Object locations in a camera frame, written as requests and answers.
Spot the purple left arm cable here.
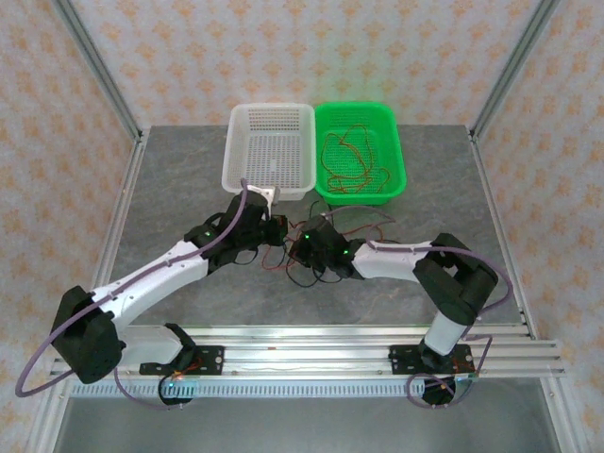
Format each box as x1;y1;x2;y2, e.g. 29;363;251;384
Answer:
16;177;249;411

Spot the white plastic basket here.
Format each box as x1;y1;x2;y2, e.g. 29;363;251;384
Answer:
220;102;316;202

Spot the aluminium table edge rail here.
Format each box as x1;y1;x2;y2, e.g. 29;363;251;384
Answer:
35;131;150;453
469;131;591;453

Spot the green plastic basket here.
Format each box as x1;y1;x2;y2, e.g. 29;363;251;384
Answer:
313;100;408;208

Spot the aluminium frame post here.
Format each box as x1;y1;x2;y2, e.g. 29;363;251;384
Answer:
470;0;561;139
50;0;144;143

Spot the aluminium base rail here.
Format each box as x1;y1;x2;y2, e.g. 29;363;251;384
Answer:
49;324;565;378

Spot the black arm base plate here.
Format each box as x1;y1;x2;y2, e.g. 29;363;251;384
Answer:
389;344;476;378
141;345;227;378

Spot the grey slotted cable duct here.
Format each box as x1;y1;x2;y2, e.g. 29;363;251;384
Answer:
70;378;476;401

